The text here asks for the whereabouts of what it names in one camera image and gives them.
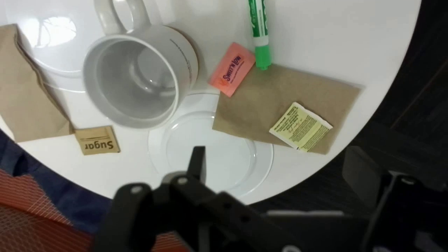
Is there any brown sugar packet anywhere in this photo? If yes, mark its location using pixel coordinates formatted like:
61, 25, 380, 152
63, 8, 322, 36
72, 124, 121, 156

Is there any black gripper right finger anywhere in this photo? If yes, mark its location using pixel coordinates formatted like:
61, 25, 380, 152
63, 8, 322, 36
341, 144, 448, 252

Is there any round white table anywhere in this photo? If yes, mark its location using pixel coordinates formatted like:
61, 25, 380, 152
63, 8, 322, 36
0, 0, 424, 207

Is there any green marker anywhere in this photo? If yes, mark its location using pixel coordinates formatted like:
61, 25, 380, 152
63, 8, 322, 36
246, 0, 274, 72

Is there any white and brown mug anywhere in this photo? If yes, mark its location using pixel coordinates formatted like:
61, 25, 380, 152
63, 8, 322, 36
81, 0, 200, 130

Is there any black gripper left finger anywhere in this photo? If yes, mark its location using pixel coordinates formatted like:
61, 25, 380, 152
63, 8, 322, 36
92, 145, 291, 252

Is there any blue cloth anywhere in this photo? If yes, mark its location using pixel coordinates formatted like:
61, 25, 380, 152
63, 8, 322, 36
0, 128, 116, 235

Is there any orange patterned sofa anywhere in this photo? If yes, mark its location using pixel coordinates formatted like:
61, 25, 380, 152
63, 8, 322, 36
0, 166, 187, 252

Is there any pink sweetener packet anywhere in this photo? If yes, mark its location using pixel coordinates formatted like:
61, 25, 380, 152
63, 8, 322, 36
207, 42, 257, 99

